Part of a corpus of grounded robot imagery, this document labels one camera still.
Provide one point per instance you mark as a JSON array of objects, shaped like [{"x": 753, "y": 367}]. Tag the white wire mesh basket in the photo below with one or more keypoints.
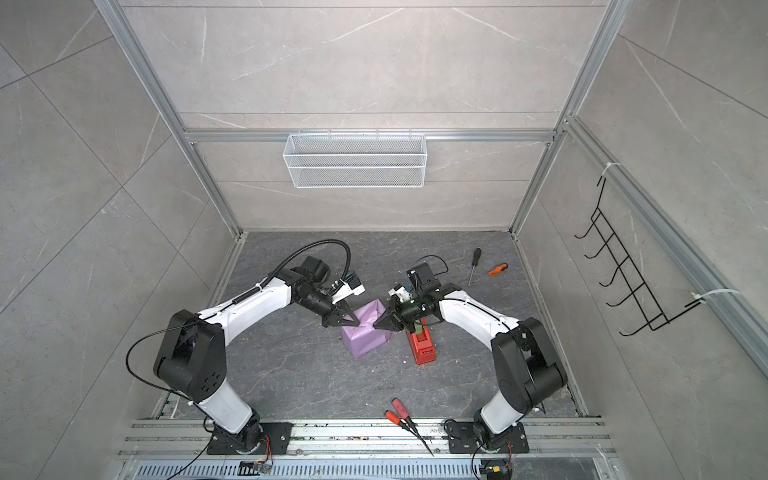
[{"x": 359, "y": 160}]

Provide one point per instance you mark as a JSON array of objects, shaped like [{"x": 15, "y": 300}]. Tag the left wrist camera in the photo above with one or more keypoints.
[{"x": 318, "y": 274}]

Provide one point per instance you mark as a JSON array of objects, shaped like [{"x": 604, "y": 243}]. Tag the pink wrapping paper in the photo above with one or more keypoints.
[{"x": 364, "y": 338}]

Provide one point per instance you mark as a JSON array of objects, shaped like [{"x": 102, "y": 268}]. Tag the red tape dispenser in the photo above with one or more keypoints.
[{"x": 421, "y": 343}]

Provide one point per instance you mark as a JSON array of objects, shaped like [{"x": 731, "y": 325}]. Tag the orange handled screwdriver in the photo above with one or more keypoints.
[{"x": 497, "y": 270}]

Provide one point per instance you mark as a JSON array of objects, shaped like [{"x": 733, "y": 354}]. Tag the black wire hook rack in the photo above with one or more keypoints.
[{"x": 627, "y": 272}]

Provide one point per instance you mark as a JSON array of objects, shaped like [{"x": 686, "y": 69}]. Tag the red handled screwdriver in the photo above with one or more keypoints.
[{"x": 398, "y": 421}]

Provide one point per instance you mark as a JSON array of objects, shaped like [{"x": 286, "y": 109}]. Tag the aluminium mounting rail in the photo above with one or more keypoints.
[{"x": 376, "y": 438}]

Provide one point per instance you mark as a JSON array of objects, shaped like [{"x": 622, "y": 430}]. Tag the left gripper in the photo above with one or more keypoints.
[{"x": 336, "y": 319}]

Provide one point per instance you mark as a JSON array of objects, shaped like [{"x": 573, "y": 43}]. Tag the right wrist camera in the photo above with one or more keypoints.
[{"x": 422, "y": 281}]

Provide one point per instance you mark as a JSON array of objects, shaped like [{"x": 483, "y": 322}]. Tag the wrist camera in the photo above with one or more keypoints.
[
  {"x": 318, "y": 274},
  {"x": 422, "y": 281}
]

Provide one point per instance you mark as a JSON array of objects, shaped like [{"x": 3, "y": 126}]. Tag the black handled screwdriver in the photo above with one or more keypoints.
[{"x": 477, "y": 253}]

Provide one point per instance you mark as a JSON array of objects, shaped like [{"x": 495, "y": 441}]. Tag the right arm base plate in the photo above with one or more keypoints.
[{"x": 466, "y": 437}]

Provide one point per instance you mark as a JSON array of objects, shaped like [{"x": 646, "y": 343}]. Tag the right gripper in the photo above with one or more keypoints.
[{"x": 392, "y": 320}]

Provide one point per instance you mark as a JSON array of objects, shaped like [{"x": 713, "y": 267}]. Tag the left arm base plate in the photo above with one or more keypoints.
[{"x": 254, "y": 439}]

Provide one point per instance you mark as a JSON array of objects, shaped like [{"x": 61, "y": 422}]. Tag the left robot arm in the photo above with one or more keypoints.
[{"x": 193, "y": 359}]

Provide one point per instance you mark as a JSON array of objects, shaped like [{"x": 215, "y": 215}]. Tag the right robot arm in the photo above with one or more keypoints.
[{"x": 527, "y": 366}]

